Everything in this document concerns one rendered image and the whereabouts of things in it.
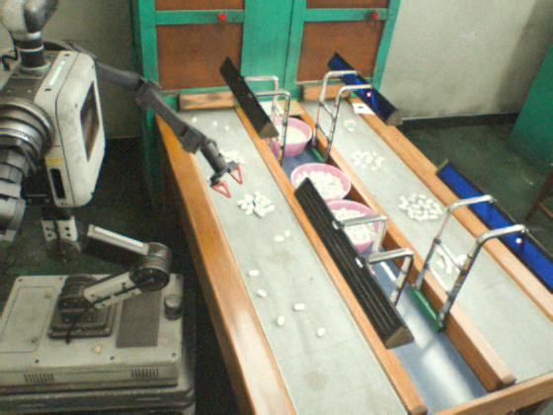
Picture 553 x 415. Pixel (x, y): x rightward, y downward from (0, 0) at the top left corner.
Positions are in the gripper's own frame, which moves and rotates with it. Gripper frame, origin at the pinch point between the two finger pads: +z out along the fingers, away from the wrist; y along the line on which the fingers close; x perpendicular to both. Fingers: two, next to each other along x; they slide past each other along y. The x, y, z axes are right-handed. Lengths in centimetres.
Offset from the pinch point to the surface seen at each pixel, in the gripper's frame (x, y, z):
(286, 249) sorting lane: 7.9, 3.1, 28.6
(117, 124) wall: -154, -107, -38
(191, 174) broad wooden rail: -31.8, -17.1, -7.3
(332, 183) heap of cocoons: 9, -48, 30
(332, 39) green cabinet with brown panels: 9, -120, -18
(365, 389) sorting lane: 41, 46, 56
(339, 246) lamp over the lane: 47, 29, 16
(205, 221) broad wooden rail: -15.7, 6.8, 5.9
